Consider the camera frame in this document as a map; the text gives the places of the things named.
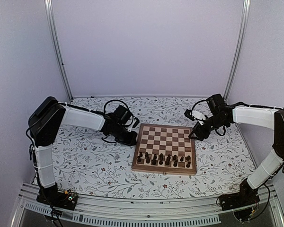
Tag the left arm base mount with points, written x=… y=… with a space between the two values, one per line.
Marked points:
x=51 y=196

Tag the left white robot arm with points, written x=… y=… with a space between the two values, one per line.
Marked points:
x=46 y=121

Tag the aluminium frame post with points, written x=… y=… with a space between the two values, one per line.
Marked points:
x=56 y=47
x=238 y=49

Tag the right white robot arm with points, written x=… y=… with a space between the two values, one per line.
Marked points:
x=262 y=127

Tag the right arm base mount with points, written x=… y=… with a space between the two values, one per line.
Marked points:
x=246 y=196

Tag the front aluminium rail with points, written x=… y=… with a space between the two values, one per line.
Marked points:
x=94 y=211

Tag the wooden chess board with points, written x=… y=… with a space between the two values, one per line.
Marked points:
x=168 y=140

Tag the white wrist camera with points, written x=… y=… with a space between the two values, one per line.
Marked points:
x=194 y=115
x=136 y=121

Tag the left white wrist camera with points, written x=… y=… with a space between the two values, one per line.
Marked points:
x=136 y=121

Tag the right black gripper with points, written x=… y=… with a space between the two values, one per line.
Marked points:
x=199 y=131

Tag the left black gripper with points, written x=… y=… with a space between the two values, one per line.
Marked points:
x=132 y=141

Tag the left aluminium frame post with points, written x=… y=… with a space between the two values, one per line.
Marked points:
x=56 y=47

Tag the right aluminium frame post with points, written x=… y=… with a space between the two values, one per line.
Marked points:
x=238 y=49

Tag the brown chess piece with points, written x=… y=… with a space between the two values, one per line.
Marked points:
x=175 y=163

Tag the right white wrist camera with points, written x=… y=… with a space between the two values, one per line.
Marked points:
x=194 y=115

